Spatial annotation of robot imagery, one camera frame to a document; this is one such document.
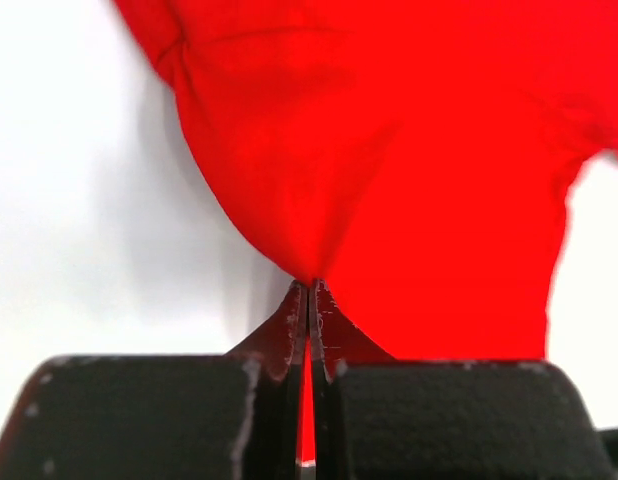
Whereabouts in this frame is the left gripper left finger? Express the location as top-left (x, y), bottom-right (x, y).
top-left (0, 283), bottom-right (308, 480)

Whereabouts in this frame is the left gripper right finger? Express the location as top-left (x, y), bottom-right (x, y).
top-left (308, 281), bottom-right (616, 479)

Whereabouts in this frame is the red t shirt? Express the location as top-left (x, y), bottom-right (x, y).
top-left (111, 0), bottom-right (618, 466)

